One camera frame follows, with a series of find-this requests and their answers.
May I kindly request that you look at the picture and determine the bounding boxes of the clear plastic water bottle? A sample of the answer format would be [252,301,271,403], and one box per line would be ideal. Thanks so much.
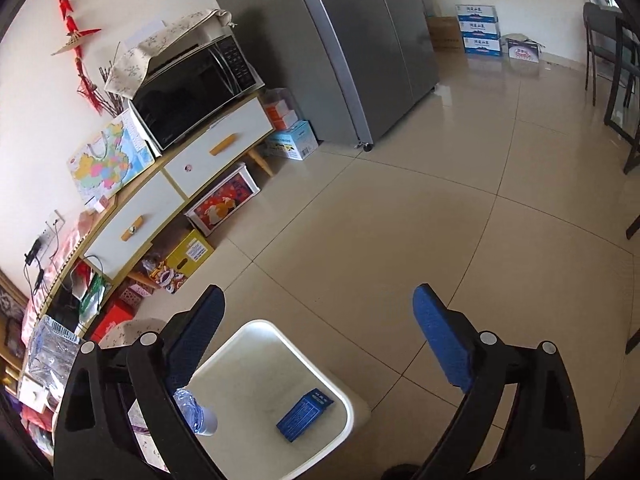
[172,389,218,437]

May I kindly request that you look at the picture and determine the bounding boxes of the blue cardboard box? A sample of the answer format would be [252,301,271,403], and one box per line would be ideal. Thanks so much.
[277,388,334,442]

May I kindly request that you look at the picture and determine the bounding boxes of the white plastic trash bin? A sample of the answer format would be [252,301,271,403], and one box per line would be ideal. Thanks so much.
[186,320,370,479]

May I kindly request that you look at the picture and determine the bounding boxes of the cherry print tablecloth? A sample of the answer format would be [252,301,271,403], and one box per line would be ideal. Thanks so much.
[99,318,168,472]

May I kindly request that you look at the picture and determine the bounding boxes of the yellow cardboard box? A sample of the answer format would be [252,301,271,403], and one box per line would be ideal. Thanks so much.
[141,230,214,294]

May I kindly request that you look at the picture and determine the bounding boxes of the white wooden TV cabinet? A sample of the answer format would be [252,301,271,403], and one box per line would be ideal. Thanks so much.
[37,89,278,331]

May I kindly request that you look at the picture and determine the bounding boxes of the red white gift box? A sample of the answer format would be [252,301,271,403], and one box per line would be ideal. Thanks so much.
[184,162,260,236]

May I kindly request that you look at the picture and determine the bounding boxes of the colourful map puzzle board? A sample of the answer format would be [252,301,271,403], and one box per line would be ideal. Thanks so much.
[66,114,154,206]

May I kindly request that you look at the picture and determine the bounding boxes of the black microwave oven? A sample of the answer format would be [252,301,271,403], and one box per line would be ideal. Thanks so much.
[131,32,264,153]

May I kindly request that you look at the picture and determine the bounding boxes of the light blue carton box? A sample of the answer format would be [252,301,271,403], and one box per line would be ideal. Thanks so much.
[266,120,318,162]

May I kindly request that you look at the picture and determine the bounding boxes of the floral cloth on microwave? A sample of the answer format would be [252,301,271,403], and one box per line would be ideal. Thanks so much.
[104,9,235,100]

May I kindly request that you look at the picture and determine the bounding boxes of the black dining chair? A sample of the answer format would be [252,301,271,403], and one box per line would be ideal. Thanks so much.
[582,2,639,108]

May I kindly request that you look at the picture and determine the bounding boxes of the stacked blue white cartons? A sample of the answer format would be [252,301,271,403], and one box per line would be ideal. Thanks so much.
[456,4,502,58]

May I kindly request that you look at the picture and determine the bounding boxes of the brown cardboard box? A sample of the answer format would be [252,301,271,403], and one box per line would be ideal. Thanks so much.
[426,16,464,52]

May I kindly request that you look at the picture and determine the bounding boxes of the silver double-door refrigerator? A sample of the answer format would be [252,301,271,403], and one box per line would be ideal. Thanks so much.
[193,0,442,153]

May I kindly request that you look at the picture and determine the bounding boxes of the red hanging wall ornament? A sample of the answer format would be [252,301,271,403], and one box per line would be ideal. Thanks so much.
[52,0,106,115]

